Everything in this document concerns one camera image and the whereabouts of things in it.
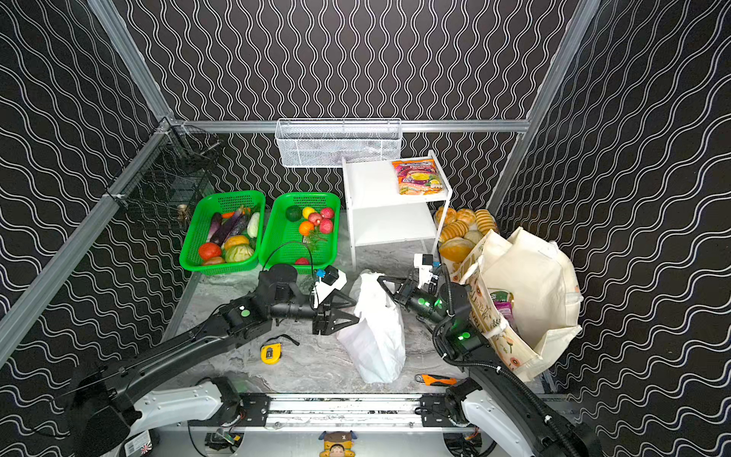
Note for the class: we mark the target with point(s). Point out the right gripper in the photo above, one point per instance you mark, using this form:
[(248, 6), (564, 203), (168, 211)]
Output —
[(406, 293)]

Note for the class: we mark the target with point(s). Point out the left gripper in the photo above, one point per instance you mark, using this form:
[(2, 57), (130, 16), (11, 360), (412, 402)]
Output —
[(319, 315)]

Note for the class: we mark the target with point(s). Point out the white plastic grocery bag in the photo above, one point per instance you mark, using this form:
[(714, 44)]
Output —
[(376, 345)]

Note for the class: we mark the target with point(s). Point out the red apple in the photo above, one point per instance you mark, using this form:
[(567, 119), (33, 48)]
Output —
[(326, 226)]

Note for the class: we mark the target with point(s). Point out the green drink can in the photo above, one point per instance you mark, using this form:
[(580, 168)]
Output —
[(502, 297)]

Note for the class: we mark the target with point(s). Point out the cream canvas tote bag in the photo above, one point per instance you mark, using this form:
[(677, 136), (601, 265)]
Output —
[(547, 299)]

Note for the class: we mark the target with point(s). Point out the purple snack pouch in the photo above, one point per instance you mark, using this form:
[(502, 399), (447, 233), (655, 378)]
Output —
[(506, 309)]

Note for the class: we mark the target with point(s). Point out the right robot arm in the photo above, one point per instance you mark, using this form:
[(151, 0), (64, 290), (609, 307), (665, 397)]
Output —
[(491, 398)]

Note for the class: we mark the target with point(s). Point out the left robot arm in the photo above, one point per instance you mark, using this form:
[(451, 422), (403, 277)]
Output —
[(100, 405)]

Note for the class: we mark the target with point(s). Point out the large round bread loaf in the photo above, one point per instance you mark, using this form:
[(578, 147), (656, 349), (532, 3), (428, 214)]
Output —
[(456, 249)]

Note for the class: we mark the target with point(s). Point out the white two-tier shelf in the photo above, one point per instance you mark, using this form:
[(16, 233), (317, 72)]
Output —
[(378, 215)]

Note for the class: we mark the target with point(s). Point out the yellow tape measure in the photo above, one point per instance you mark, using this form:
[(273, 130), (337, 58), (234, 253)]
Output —
[(271, 349)]

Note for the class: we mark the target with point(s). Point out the right green basket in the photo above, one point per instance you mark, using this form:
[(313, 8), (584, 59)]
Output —
[(282, 242)]

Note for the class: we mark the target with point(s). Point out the green basket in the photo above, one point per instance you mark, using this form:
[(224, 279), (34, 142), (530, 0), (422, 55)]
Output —
[(282, 242), (239, 235)]

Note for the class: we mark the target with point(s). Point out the orange fruit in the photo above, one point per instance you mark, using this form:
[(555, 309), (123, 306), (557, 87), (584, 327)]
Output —
[(306, 228)]

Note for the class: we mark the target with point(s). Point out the white bread tray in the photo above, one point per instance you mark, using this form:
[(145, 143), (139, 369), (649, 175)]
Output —
[(466, 223)]

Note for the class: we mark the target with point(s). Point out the orange utility knife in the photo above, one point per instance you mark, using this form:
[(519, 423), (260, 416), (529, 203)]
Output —
[(434, 380)]

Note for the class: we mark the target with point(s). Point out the orange snack bag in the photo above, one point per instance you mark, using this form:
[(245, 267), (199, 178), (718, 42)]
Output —
[(419, 177)]

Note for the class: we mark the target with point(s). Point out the cartoon figure toy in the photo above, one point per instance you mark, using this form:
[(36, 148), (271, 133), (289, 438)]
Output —
[(338, 443)]

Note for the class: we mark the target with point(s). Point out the left green basket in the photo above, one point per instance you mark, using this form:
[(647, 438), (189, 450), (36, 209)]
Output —
[(239, 235)]

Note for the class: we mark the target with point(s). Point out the purple eggplant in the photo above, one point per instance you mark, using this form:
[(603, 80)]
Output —
[(216, 222)]

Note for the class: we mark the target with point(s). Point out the red tomato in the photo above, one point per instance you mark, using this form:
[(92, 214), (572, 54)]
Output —
[(209, 250)]

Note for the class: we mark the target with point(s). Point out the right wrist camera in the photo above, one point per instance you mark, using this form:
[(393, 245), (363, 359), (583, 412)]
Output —
[(427, 270)]

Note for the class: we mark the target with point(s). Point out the metal base rail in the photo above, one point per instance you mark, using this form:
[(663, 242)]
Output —
[(389, 412)]

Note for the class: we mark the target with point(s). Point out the white wire basket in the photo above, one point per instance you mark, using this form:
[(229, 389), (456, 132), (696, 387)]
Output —
[(329, 143)]

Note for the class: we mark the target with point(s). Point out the black wire basket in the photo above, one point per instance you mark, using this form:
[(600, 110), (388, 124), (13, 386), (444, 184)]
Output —
[(163, 192)]

